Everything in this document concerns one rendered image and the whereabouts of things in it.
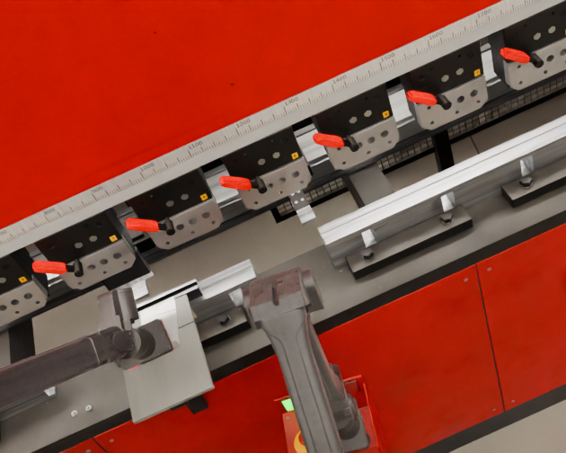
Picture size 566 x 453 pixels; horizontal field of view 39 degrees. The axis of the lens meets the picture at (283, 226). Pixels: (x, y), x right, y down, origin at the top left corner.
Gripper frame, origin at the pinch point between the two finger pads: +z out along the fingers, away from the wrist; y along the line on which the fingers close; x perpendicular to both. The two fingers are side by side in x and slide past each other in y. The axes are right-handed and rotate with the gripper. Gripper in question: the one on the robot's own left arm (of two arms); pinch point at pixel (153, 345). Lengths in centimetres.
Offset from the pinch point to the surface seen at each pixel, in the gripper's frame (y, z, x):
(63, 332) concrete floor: 67, 155, -40
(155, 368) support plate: 3.2, 8.2, 3.6
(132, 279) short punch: 0.6, 8.5, -16.0
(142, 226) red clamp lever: -9.5, -11.4, -20.4
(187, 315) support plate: -6.5, 13.8, -4.7
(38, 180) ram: 2.5, -23.8, -33.4
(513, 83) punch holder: -90, 0, -18
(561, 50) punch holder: -100, -3, -19
